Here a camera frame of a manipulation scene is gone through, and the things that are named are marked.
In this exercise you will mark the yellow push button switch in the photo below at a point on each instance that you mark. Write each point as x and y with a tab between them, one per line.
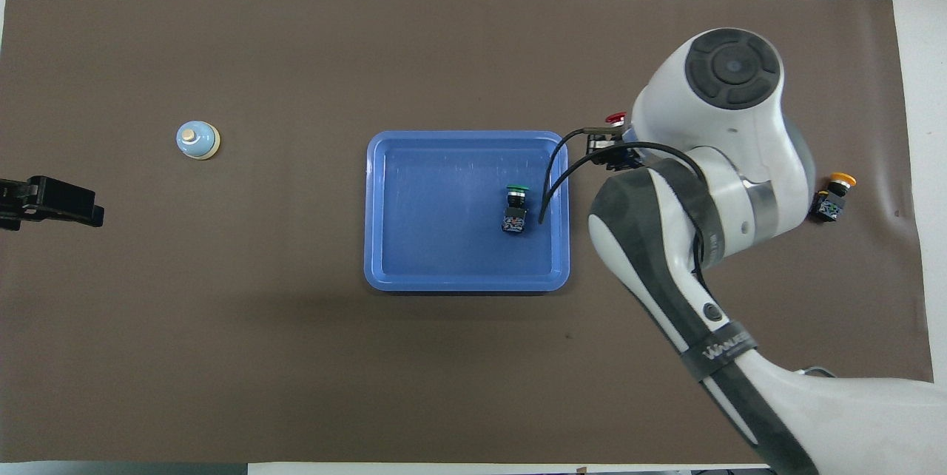
830	205

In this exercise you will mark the green push button switch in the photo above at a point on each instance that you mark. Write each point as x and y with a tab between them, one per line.
514	222

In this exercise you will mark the red push button switch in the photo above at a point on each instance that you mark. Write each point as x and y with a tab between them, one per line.
615	118

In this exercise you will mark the light blue service bell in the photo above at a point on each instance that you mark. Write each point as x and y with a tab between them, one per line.
194	140

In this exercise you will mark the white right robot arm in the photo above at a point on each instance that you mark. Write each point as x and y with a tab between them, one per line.
732	68

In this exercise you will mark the blue plastic tray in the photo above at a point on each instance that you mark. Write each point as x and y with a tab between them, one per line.
444	238

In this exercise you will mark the brown table mat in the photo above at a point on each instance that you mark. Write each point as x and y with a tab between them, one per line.
222	312

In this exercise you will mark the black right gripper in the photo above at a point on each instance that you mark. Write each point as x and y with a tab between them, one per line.
625	157

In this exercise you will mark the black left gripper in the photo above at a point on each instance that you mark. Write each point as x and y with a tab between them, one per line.
11	197

